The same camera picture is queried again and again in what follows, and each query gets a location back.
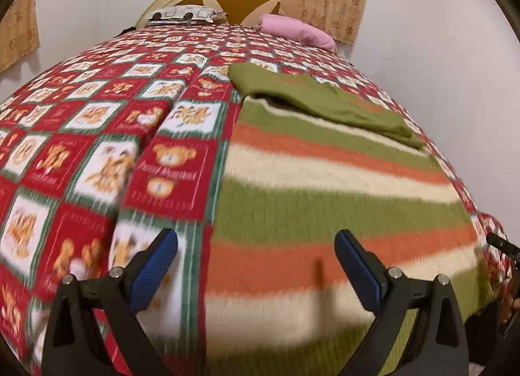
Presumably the red bear printed blanket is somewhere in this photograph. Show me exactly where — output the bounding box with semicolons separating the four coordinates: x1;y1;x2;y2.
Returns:
0;23;520;376

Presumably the black white patterned pillow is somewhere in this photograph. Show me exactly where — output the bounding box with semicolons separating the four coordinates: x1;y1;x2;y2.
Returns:
142;5;226;27

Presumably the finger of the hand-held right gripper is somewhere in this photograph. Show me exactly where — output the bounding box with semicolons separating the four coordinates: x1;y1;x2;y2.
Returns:
486;233;520;272

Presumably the pink pillow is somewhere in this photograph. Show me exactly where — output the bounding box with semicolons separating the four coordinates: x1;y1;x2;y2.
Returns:
258;14;337;52

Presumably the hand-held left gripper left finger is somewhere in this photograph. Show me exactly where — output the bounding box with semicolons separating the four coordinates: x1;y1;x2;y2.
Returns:
41;228;179;376

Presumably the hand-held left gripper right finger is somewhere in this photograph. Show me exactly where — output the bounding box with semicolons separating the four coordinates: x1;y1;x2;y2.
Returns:
334;229;474;376

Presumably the green orange striped sweater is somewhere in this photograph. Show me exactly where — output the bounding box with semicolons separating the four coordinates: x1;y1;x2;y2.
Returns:
203;63;494;376

